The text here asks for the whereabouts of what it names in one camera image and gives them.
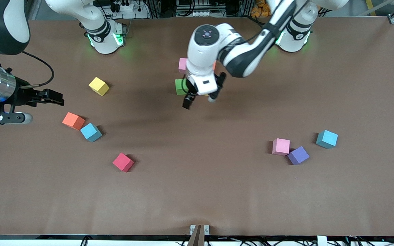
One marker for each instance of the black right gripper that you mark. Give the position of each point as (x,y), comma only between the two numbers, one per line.
(23,94)

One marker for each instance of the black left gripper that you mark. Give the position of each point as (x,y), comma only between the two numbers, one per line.
(191,93)

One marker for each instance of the green foam cube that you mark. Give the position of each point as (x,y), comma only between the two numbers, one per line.
(180,87)

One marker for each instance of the pink foam cube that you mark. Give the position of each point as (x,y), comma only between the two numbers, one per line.
(281,147)
(182,65)

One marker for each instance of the teal foam cube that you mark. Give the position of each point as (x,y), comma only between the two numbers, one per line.
(91,132)
(327,139)

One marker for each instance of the red foam cube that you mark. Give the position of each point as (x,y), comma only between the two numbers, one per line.
(123,162)

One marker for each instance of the purple foam cube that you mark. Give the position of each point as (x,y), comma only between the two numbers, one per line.
(299,156)

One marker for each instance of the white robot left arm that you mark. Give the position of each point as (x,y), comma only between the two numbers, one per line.
(207,36)

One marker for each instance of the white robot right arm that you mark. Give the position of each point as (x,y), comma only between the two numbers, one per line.
(101,24)

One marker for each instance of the yellow foam cube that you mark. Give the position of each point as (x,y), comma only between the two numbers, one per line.
(99,86)

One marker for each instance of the slim white power strip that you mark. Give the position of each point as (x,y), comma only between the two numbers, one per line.
(197,13)

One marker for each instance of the brown paper table cover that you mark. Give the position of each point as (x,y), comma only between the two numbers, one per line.
(197,191)

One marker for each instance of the white power strip with plugs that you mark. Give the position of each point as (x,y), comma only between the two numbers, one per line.
(139,13)

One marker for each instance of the bag of orange items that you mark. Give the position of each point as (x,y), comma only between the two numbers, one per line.
(260,9)

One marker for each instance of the brown wooden stick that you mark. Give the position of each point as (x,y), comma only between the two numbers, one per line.
(197,239)

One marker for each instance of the white tag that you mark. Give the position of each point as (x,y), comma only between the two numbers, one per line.
(322,241)

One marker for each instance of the small metal bracket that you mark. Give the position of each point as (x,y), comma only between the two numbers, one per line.
(192,228)

